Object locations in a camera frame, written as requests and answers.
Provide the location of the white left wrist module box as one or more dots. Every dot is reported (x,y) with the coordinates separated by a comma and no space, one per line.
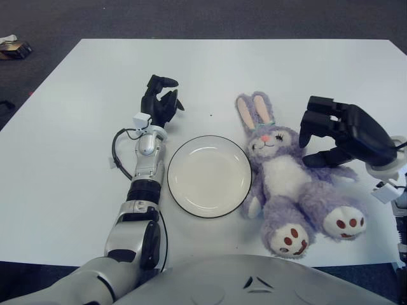
(141,120)

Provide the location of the white right wrist module box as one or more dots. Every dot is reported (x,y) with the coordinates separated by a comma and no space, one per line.
(386,192)

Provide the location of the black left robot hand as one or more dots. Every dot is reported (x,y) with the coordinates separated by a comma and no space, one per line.
(157,106)

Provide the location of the grey robot torso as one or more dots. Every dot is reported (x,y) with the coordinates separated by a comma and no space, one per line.
(254,286)

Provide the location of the white wrist module box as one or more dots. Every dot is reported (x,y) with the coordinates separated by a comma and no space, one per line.
(141,120)
(386,192)

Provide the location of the purple plush bunny doll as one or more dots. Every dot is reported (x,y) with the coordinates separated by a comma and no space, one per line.
(286,178)

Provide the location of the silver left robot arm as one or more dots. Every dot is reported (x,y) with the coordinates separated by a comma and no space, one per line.
(147,165)

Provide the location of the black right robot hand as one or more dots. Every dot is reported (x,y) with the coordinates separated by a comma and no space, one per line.
(362,133)

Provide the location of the crumpled white paper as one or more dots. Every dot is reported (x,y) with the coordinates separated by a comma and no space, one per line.
(7,38)

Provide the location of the dark cardboard box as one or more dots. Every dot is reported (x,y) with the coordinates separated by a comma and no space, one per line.
(16,50)

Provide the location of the white plate with black rim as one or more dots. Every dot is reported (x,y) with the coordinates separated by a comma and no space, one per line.
(208,178)

